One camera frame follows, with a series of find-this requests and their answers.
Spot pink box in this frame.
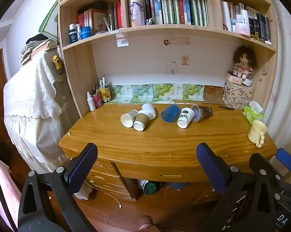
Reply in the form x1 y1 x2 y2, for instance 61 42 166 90
226 72 244 85

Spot white cup with green print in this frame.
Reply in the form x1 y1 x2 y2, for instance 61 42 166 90
176 107 195 129

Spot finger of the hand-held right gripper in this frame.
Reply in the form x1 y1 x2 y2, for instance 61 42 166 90
276 148 291 186
249 153 272 174

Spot green tissue pack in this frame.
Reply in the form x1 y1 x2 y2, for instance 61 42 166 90
242 101 264 124

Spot pink slipper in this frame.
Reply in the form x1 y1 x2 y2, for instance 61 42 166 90
138 215 160 232

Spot row of green spined books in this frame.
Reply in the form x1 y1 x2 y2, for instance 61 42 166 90
131 0 209 27

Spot red pen holder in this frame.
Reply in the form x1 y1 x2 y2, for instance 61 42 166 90
92 84 104 109

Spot brown paper cup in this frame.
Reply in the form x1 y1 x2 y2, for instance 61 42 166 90
133 110 152 131

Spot blue plastic cup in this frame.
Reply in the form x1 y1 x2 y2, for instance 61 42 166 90
161 104 180 123

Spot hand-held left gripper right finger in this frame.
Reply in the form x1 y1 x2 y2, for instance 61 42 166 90
196 142 276 232

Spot grape picture card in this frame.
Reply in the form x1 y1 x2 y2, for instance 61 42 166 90
109 85 132 103
182 84 205 101
131 84 154 102
152 83 175 102

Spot plain white cup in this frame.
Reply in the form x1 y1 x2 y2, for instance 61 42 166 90
142 103 156 120

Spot wooden desk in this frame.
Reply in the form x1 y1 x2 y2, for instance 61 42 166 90
58 100 278 201

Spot green framed picture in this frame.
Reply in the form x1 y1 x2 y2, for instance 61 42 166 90
38 0 59 37

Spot yellow labelled bottle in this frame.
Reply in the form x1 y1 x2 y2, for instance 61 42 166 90
99 83 111 103

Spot round wooden plaque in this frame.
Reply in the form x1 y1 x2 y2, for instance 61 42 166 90
203 85 225 104

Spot stack of old books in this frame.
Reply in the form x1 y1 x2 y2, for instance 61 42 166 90
20 34 59 66

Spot wooden bookshelf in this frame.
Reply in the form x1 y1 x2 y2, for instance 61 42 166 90
56 0 279 118

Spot dark patterned clear cup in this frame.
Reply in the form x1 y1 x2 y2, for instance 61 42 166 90
190 105 213 124

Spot pink cloth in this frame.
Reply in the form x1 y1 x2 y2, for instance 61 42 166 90
0 159 22 230

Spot checkered paper cup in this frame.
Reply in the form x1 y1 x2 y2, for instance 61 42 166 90
120 109 139 128

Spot hanging paper label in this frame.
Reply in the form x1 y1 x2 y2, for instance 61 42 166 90
116 32 129 47

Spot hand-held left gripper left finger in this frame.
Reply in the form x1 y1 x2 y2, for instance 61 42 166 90
18 143 98 232

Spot cream ceramic mug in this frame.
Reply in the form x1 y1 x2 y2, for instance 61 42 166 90
248 120 268 148

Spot white lace cloth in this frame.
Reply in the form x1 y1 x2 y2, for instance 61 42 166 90
3 51 71 174

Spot white cable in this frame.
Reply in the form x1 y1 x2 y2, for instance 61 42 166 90
86 179 123 208

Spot brown haired rag doll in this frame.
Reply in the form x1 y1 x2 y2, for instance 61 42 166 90
233 45 257 79

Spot white floral cylinder box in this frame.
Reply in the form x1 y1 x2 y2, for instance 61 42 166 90
128 0 146 27

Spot white spray bottle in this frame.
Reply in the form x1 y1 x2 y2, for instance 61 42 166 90
87 91 97 112

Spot row of black white boxes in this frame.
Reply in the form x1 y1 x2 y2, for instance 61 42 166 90
219 0 273 46

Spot printed fabric storage bag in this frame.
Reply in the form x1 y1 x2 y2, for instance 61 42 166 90
222 78 254 109

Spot blue jar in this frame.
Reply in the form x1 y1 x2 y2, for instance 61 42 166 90
80 26 92 40

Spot row of red books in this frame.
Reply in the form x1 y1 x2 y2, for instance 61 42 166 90
76 1 124 36

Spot dark bottle with white cap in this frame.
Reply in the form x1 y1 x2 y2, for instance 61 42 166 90
68 24 78 44

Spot yellow hanging toy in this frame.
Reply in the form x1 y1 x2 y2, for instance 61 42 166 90
52 55 63 70

